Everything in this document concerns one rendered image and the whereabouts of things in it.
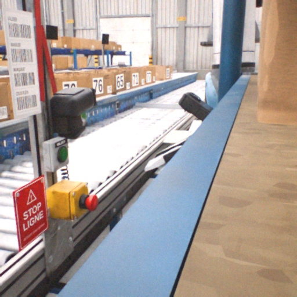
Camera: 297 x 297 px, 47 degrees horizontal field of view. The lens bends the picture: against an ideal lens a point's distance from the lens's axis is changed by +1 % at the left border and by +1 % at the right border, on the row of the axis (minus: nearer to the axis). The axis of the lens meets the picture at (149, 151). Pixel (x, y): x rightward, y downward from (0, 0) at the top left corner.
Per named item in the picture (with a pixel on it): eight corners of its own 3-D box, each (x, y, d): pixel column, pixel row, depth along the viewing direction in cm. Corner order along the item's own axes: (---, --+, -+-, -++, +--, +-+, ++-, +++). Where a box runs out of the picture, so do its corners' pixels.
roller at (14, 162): (116, 185, 126) (116, 172, 125) (-1, 171, 141) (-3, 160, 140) (121, 180, 131) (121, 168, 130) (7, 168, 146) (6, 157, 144)
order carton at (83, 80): (58, 109, 189) (56, 78, 184) (13, 107, 197) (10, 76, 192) (91, 100, 225) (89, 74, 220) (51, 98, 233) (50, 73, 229)
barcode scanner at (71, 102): (101, 124, 87) (97, 83, 83) (79, 141, 77) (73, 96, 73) (78, 123, 89) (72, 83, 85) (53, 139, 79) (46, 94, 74)
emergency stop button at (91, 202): (93, 214, 76) (92, 198, 75) (75, 212, 77) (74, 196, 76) (100, 207, 80) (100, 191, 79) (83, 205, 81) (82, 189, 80)
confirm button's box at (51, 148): (55, 173, 74) (53, 142, 73) (43, 171, 75) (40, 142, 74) (71, 164, 81) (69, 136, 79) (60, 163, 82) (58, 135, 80)
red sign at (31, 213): (20, 252, 68) (14, 191, 64) (17, 251, 68) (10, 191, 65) (63, 216, 82) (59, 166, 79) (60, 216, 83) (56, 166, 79)
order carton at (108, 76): (90, 100, 225) (89, 74, 220) (51, 98, 233) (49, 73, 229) (113, 94, 261) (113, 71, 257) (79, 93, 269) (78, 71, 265)
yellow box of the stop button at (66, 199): (80, 223, 76) (79, 193, 74) (47, 218, 78) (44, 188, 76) (107, 198, 89) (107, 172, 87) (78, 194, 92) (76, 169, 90)
